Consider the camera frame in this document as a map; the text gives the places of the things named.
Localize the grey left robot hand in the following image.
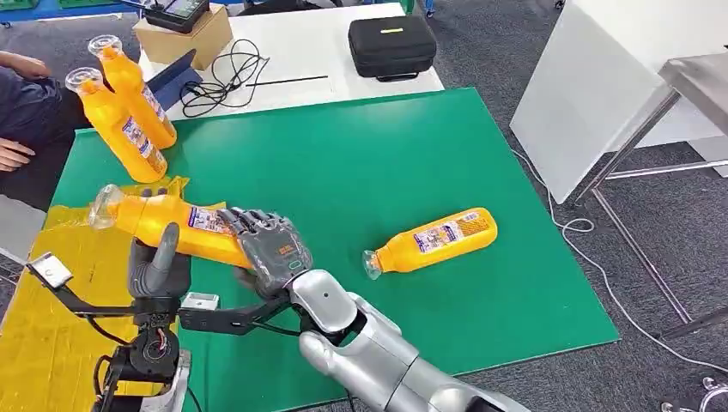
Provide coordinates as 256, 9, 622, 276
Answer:
127, 187, 192, 300

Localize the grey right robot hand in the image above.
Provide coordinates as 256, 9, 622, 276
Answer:
215, 207, 314, 300

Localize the orange drink bottle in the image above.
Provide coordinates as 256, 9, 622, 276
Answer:
362, 207, 500, 282
64, 67, 169, 185
87, 34, 178, 151
88, 184, 255, 270

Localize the green mat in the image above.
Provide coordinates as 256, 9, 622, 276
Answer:
51, 87, 621, 412

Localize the pale grey platform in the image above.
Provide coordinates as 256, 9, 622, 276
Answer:
0, 196, 48, 264

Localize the thin black rod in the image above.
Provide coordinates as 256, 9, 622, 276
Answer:
246, 75, 331, 88

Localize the person's right hand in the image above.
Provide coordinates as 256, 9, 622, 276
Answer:
0, 137, 37, 173

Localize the white table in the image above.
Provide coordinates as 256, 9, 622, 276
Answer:
136, 2, 446, 122

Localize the person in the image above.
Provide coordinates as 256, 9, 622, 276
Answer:
0, 50, 78, 213

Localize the cardboard box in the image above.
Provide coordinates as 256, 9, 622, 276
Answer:
133, 4, 234, 71

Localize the black carrying case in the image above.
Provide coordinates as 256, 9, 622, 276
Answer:
348, 15, 439, 83

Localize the black controller with screen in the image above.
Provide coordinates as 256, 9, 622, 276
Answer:
120, 0, 211, 34

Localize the blue rack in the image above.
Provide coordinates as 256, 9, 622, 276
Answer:
0, 0, 143, 27

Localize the white board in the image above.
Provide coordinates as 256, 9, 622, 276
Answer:
509, 0, 728, 205

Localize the steel table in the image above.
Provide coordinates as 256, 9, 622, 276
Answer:
570, 52, 728, 342

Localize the shiny metal fitting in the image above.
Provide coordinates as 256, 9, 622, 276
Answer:
661, 375, 728, 412

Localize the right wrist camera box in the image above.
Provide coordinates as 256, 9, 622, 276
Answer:
180, 292, 221, 313

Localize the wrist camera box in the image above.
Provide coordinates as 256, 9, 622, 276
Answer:
180, 292, 221, 313
26, 252, 75, 292

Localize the black left camera bracket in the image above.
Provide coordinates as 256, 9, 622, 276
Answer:
42, 278, 141, 321

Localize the black camera bracket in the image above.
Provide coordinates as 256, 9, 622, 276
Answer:
177, 295, 292, 337
42, 278, 141, 321

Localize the black right camera bracket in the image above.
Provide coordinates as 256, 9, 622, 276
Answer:
177, 295, 292, 337

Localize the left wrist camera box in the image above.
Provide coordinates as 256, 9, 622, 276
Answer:
26, 252, 75, 292

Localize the black cable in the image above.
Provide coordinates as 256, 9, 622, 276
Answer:
179, 38, 271, 119

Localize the white floor cable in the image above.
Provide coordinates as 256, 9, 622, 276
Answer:
512, 148, 728, 377

